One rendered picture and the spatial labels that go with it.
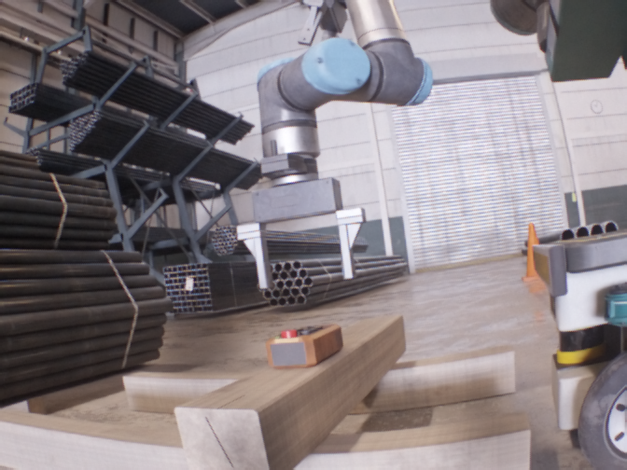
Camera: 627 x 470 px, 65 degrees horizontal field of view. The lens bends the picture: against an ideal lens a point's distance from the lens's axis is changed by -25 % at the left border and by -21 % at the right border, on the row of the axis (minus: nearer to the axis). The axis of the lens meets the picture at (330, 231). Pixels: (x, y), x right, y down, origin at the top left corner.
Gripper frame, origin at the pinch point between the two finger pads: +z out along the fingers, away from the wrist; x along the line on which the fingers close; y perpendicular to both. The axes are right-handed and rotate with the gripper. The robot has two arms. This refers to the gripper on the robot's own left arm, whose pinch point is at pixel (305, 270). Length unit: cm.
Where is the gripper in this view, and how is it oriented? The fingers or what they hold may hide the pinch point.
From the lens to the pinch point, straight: 96.7
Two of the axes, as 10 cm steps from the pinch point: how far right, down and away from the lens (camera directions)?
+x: -9.6, 1.4, 2.5
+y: 2.5, 0.3, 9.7
